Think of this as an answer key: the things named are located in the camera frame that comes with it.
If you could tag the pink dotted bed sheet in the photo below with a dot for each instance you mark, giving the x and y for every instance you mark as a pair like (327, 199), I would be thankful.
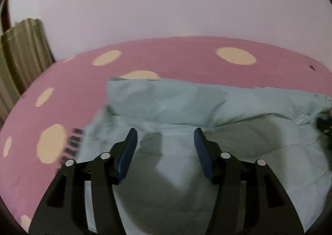
(168, 53)

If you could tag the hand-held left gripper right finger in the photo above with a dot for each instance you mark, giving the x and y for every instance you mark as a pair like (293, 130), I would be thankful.
(203, 152)

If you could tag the brown door frame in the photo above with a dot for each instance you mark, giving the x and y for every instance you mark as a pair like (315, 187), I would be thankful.
(4, 17)

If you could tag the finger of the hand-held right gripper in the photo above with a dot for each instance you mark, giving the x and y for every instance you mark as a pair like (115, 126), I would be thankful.
(325, 123)

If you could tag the light green quilted jacket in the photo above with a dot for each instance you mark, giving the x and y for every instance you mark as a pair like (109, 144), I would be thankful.
(181, 105)

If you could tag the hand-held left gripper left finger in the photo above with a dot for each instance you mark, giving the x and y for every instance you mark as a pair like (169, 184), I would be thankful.
(127, 154)

